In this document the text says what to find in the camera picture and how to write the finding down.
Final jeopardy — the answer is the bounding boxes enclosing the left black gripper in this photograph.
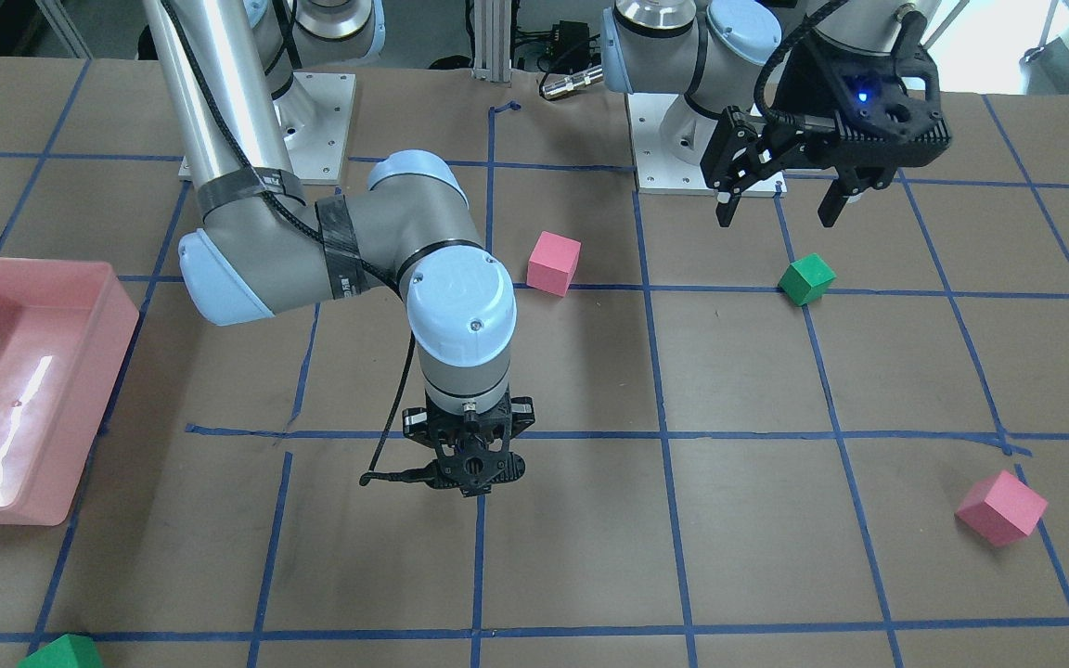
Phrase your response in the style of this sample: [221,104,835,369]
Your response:
[701,37,952,228]

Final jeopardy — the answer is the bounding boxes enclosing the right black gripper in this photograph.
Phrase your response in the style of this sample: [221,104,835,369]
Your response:
[402,394,535,497]

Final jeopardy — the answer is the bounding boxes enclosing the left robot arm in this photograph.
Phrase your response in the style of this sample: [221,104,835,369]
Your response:
[599,1,952,227]

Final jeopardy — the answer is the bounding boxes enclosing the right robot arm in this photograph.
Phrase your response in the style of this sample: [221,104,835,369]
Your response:
[144,1,535,497]

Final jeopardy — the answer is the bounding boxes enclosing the green cube far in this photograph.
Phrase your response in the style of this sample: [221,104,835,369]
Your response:
[777,253,837,307]

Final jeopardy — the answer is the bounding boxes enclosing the pink cube centre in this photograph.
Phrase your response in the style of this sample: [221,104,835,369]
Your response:
[525,231,582,297]

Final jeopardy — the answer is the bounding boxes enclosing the pink cube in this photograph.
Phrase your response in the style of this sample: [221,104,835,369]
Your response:
[955,470,1049,548]
[525,231,582,297]

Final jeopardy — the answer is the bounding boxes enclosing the pink cube far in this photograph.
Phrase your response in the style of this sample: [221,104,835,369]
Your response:
[955,470,1049,548]

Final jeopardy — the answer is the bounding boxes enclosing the green cube near bin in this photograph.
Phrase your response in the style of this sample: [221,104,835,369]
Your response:
[17,634,105,668]

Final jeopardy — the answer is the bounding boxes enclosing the pink plastic bin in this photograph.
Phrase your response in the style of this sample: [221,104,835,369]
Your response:
[0,257,137,527]

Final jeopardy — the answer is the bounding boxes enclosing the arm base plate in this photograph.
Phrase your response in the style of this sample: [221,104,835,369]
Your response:
[179,72,357,186]
[625,93,788,198]

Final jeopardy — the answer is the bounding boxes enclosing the aluminium frame post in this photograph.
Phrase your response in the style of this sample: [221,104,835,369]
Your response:
[467,0,516,87]

